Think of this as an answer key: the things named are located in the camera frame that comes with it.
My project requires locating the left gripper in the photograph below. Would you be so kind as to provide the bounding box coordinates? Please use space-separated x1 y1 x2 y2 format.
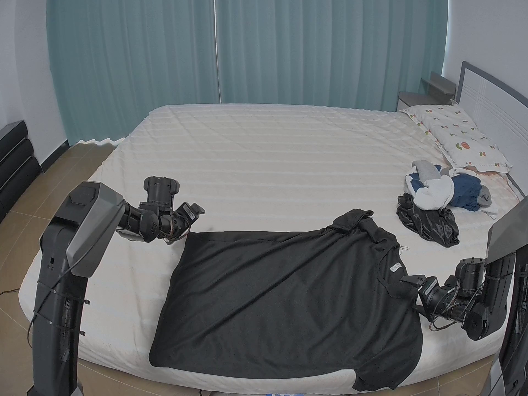
173 202 206 232

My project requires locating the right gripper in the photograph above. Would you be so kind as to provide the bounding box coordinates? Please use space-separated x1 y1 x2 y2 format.
400 276 441 305

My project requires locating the pile of clothes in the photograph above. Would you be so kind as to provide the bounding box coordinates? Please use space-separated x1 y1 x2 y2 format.
396 159 501 249

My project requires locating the black polo shirt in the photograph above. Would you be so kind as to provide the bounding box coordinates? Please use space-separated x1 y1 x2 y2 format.
148 208 424 392

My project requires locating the bed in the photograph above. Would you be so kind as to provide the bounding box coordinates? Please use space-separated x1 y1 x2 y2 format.
21 60 528 388

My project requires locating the white printed pillow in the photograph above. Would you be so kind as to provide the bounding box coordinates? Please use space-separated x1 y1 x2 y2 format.
399 104 513 175

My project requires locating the blue-green curtain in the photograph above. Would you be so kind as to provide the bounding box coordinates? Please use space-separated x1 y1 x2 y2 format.
214 0 450 111
45 0 222 146

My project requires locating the black chest of drawers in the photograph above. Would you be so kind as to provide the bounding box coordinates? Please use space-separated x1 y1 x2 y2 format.
0 120 40 223

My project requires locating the grey bedside table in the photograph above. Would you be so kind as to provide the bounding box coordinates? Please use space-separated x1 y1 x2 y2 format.
398 71 457 107

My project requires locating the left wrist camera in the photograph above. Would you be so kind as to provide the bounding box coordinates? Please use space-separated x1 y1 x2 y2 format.
143 175 181 212

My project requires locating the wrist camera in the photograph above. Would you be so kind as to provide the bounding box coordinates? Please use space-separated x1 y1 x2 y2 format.
455 257 487 295
143 175 181 212

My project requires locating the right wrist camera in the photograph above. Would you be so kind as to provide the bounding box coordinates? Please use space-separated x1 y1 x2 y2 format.
455 257 487 295

